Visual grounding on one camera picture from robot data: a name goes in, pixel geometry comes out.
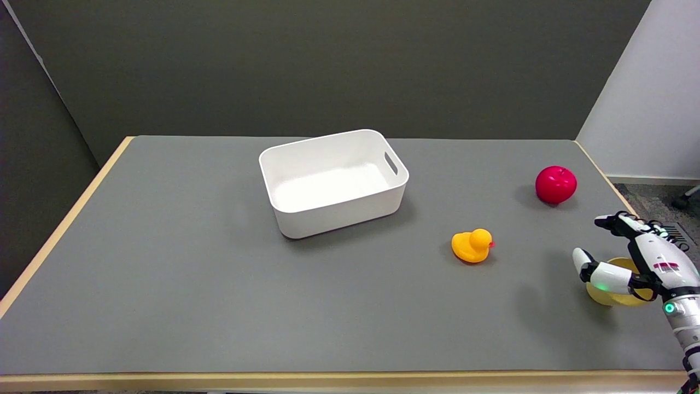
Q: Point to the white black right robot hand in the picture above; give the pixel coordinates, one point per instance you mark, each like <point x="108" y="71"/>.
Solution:
<point x="653" y="262"/>

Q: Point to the yellow plastic cup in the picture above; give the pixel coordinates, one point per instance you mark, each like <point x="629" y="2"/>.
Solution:
<point x="618" y="295"/>

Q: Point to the floor vent grille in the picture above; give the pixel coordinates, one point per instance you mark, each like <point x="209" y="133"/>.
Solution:
<point x="681" y="234"/>

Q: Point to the black chair caster leg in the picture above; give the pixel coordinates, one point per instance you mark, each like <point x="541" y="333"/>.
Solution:
<point x="686" y="198"/>

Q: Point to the red toy apple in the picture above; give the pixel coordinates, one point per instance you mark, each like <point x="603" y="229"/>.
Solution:
<point x="555" y="185"/>

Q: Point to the yellow rubber duck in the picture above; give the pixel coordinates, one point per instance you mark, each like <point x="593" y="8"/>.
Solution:
<point x="472" y="245"/>

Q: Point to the white plastic storage bin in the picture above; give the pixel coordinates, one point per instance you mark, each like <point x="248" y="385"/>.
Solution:
<point x="333" y="183"/>

